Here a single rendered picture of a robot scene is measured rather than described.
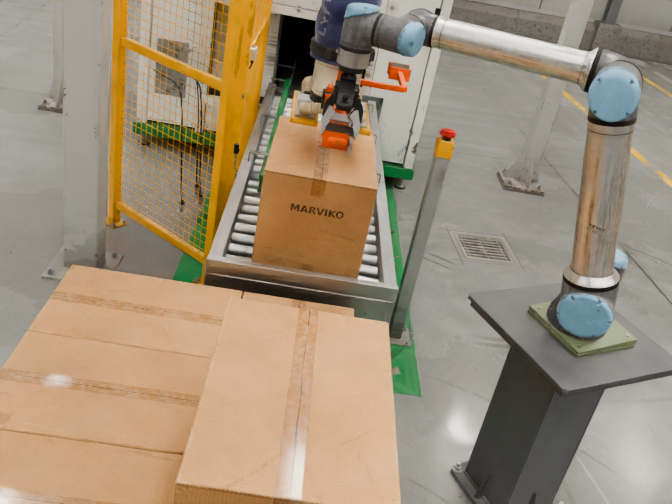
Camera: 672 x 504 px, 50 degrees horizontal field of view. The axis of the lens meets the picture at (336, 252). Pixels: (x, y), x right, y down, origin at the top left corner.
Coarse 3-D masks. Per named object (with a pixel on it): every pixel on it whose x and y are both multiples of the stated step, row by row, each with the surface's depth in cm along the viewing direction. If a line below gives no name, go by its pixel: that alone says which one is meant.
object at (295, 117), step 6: (294, 96) 272; (294, 102) 265; (294, 108) 259; (294, 114) 253; (300, 114) 253; (312, 114) 255; (294, 120) 250; (300, 120) 250; (306, 120) 250; (312, 120) 251
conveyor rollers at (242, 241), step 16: (272, 112) 426; (288, 112) 428; (256, 160) 356; (256, 176) 340; (256, 192) 324; (240, 208) 310; (256, 208) 309; (240, 224) 293; (240, 240) 285; (368, 240) 304; (240, 256) 271; (368, 256) 289; (368, 272) 281
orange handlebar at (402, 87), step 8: (400, 72) 284; (368, 80) 265; (400, 80) 274; (384, 88) 265; (392, 88) 265; (400, 88) 265; (336, 112) 231; (344, 112) 226; (336, 144) 203; (344, 144) 204
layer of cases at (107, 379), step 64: (64, 320) 220; (128, 320) 225; (192, 320) 231; (0, 384) 191; (64, 384) 196; (128, 384) 200; (192, 384) 205; (0, 448) 173; (64, 448) 176; (128, 448) 180
